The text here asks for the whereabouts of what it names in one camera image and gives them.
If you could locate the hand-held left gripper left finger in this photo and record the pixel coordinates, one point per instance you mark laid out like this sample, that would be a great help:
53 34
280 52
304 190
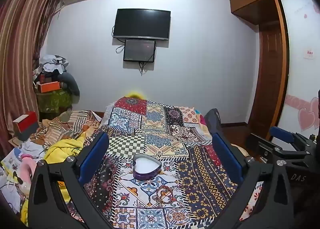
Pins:
95 154

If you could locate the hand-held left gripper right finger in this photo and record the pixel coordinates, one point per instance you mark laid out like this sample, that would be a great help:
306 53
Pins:
226 154

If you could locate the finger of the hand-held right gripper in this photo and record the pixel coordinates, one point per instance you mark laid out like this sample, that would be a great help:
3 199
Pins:
270 150
282 134

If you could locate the purple heart-shaped box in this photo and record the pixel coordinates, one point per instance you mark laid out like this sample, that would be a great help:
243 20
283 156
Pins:
146 166

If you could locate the yellow cartoon blanket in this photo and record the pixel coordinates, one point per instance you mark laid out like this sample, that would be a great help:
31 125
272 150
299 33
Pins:
65 146

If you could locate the dark blue garment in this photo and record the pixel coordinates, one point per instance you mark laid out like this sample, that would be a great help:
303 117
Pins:
212 119

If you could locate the brown striped blanket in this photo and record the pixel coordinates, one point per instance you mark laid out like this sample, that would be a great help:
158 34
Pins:
62 124

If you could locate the green patterned bag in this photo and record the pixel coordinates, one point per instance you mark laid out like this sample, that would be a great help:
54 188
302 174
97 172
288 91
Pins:
53 100

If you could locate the colourful patchwork blanket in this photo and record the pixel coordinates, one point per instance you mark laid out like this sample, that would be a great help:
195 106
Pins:
162 129

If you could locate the yellow pillow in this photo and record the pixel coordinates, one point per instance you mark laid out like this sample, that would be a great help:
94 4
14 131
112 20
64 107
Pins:
135 94

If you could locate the red and grey box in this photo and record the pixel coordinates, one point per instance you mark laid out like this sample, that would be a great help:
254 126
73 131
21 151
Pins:
26 125

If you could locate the orange box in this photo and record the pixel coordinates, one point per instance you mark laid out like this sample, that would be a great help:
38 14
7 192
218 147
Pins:
48 87

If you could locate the white printed paper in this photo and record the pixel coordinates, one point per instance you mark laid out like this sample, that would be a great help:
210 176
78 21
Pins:
11 161

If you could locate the pile of grey clothes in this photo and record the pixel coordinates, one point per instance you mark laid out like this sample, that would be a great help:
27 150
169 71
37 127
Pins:
53 63

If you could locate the brown striped curtain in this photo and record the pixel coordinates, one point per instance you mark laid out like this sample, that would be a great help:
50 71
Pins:
20 44

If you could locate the small black wall monitor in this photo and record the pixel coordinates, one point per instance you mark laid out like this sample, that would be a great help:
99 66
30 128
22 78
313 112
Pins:
139 50

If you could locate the black wall television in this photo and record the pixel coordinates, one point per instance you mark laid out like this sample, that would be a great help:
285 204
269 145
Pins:
142 23

